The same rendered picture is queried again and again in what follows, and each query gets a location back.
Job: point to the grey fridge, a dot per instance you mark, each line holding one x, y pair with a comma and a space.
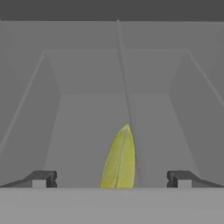
87, 73

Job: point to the yellow lemon wedge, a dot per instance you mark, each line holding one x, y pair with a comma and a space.
120, 160

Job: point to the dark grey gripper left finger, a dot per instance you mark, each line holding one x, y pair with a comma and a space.
40, 176

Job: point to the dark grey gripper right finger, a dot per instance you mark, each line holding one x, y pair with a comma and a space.
182, 176

